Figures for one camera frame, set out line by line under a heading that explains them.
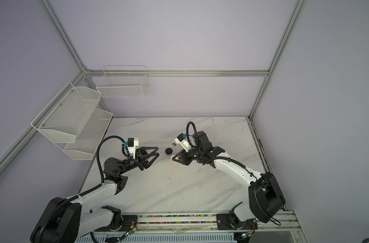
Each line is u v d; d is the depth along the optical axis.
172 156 0.76
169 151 1.00
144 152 0.70
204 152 0.64
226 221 0.73
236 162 0.52
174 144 1.04
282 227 0.73
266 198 0.42
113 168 0.58
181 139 0.70
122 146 0.65
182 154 0.69
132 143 0.63
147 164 0.66
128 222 0.74
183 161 0.69
